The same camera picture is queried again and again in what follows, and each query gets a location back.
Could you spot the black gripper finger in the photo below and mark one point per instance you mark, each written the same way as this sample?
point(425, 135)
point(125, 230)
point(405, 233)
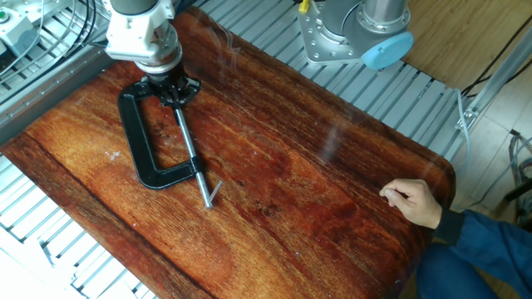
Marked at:
point(190, 89)
point(168, 95)

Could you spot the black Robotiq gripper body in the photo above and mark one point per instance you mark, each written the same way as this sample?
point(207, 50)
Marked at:
point(168, 81)

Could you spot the black C-clamp with steel screw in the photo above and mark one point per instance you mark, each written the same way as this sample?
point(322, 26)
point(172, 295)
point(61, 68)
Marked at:
point(137, 149)

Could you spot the right forearm blue sleeve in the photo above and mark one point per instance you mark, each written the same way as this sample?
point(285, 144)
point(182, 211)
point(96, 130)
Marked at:
point(490, 241)

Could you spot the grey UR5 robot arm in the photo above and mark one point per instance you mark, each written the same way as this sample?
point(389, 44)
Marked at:
point(137, 37)

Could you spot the person's right hand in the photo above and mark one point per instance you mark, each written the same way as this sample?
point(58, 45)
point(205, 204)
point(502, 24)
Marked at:
point(415, 201)

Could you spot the grey aluminium table beam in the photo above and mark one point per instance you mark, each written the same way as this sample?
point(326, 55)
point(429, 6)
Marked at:
point(50, 91)

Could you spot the wood grain table mat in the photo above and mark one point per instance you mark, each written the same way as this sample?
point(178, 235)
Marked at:
point(291, 187)

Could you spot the yellow clip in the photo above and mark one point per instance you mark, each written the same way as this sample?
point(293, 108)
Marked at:
point(304, 6)

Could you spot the grey control box green button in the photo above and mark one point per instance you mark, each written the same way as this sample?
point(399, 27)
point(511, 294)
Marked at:
point(16, 31)

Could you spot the person's leg blue trousers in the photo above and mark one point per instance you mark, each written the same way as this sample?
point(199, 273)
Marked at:
point(449, 274)

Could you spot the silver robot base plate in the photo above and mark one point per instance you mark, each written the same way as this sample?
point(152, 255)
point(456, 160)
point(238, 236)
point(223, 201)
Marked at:
point(320, 45)

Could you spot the aluminium frame rail with bracket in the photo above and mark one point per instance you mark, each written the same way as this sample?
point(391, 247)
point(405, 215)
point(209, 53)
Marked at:
point(494, 79)

